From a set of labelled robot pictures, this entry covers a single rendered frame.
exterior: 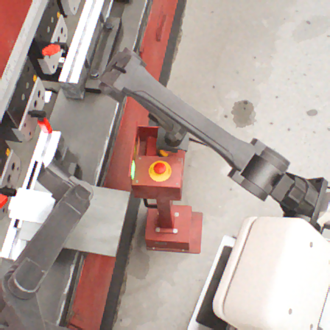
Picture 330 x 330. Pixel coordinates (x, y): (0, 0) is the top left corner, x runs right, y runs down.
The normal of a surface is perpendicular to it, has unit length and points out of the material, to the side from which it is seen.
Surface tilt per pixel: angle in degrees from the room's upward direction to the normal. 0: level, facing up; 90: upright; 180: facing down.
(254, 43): 0
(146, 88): 32
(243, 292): 42
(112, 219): 0
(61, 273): 0
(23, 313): 58
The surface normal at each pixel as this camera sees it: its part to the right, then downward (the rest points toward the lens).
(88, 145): -0.05, -0.44
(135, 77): 0.10, 0.08
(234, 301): -0.69, -0.46
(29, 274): 0.63, -0.73
